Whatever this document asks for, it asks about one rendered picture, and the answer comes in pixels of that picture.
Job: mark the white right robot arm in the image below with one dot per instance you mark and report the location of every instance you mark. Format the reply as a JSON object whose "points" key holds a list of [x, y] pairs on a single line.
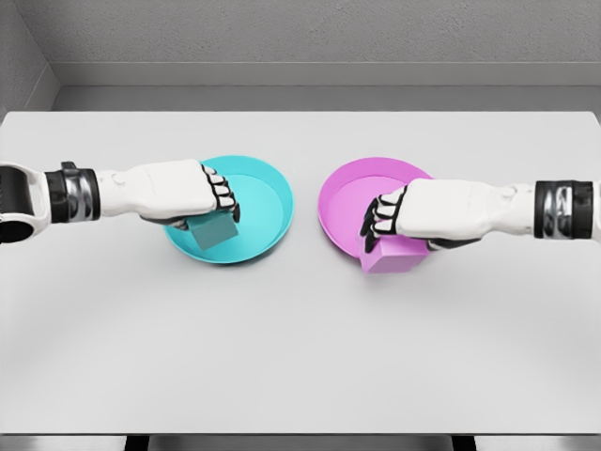
{"points": [[549, 209]]}

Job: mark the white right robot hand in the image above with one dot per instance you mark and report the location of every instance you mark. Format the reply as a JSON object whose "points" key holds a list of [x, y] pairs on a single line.
{"points": [[432, 209]]}

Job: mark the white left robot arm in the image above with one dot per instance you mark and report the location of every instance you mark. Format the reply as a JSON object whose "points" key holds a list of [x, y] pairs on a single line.
{"points": [[70, 195]]}

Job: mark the cyan plate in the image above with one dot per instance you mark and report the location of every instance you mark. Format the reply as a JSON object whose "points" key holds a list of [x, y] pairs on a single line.
{"points": [[260, 206]]}

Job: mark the pink block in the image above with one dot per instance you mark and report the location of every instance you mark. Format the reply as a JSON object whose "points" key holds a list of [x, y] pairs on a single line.
{"points": [[392, 256]]}

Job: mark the pink plate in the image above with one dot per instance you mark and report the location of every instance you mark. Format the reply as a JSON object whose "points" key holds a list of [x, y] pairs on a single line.
{"points": [[345, 197]]}

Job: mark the cyan block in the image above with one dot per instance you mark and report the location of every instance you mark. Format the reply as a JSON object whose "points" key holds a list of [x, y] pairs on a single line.
{"points": [[213, 232]]}

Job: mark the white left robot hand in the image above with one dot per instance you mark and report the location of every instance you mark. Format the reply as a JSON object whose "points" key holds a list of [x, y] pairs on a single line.
{"points": [[178, 188]]}

